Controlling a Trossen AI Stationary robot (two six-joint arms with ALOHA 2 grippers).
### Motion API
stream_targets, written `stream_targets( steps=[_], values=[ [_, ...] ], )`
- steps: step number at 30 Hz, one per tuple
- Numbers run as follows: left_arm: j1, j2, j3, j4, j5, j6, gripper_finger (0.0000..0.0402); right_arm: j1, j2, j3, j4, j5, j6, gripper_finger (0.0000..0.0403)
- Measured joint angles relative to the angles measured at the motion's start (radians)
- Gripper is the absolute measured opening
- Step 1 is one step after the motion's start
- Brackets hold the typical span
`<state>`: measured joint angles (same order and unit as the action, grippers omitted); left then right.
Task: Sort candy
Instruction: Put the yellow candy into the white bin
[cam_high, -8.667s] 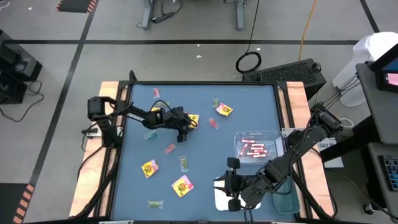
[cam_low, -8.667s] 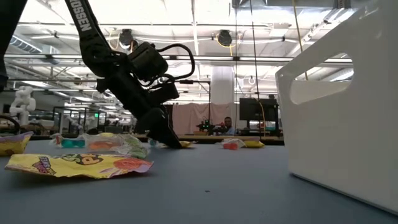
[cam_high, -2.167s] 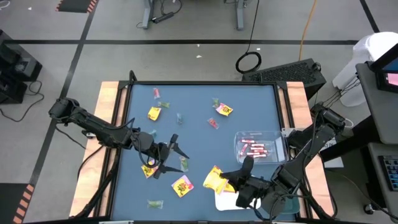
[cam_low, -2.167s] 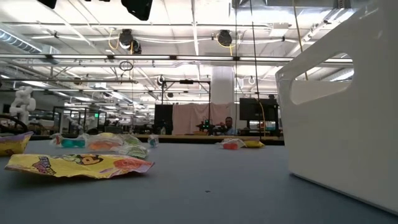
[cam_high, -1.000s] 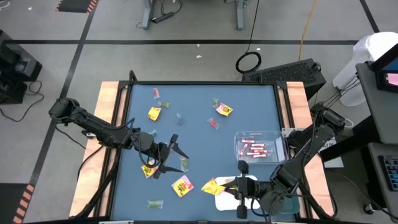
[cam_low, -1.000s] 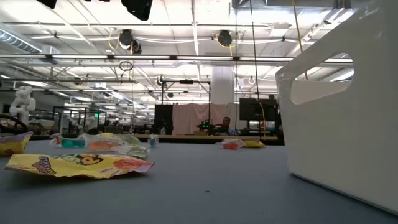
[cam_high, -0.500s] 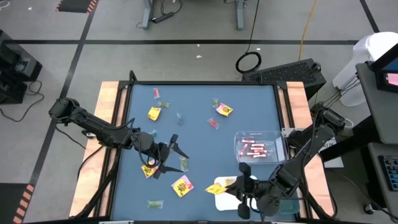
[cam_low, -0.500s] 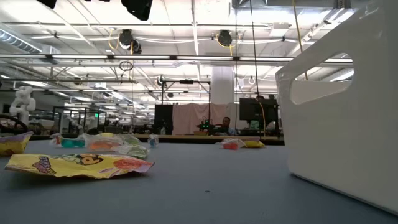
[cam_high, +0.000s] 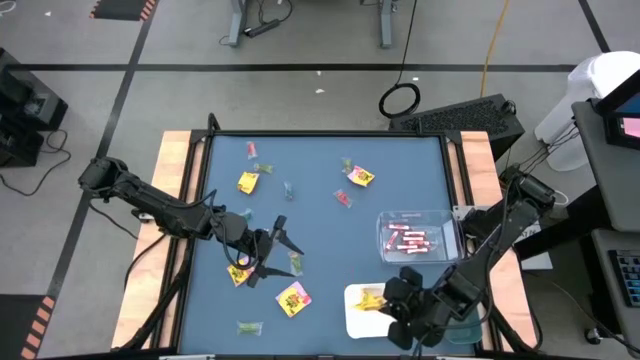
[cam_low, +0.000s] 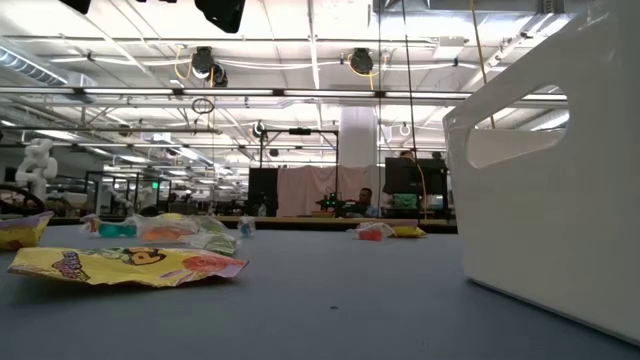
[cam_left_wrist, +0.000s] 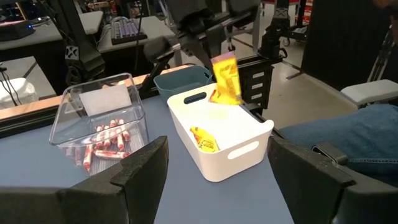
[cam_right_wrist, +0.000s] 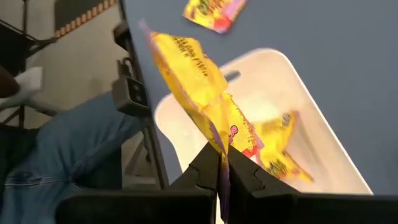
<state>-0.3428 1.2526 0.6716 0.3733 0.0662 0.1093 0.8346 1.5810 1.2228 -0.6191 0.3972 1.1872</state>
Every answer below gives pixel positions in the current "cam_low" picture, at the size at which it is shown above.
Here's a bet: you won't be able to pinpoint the large yellow pink candy packet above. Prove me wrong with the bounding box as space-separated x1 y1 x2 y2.
7 246 250 289

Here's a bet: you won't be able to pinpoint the green candy clear wrapper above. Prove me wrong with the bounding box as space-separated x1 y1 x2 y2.
192 214 229 234
183 230 240 257

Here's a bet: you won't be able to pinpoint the blue candy clear wrapper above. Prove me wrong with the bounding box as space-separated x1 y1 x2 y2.
236 215 257 239

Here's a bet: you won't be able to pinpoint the orange candy clear wrapper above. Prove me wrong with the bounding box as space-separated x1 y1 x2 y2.
133 215 200 245

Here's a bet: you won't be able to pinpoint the teal candy clear wrapper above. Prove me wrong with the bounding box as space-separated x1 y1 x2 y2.
79 213 139 239

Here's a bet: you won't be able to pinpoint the red candy clear wrapper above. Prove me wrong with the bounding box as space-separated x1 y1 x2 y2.
352 221 396 242

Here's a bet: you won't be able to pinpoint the long light strip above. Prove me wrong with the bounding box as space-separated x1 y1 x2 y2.
0 85 569 101

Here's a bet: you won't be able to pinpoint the pink cloth curtain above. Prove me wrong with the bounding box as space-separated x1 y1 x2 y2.
277 165 381 217

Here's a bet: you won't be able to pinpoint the black device green lights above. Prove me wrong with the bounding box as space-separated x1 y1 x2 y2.
314 192 361 217

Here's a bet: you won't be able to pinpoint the person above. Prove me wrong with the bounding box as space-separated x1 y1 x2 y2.
382 148 421 216
349 187 381 219

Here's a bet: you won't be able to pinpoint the wide black monitor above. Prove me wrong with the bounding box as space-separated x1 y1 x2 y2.
383 157 447 209

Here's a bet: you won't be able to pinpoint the white plastic bin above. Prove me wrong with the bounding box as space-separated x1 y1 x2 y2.
442 0 640 346

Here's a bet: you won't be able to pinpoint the black cable reel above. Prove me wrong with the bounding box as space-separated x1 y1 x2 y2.
191 45 229 87
348 47 375 76

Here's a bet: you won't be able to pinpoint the gray ventilation duct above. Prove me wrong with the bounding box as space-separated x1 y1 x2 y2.
0 47 99 101

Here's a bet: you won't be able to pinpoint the black camera stand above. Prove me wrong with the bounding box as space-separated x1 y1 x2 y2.
257 126 341 217

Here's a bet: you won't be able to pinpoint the black framed enclosure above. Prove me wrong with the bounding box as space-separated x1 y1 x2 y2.
83 169 174 217

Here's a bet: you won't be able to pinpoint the black curved cable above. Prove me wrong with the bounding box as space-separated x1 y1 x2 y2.
0 184 46 216

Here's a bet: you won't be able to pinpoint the yellow hanging cable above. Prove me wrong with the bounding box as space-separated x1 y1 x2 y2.
468 0 497 130

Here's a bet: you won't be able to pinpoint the thin yellow cable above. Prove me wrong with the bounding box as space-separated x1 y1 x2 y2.
413 162 430 221

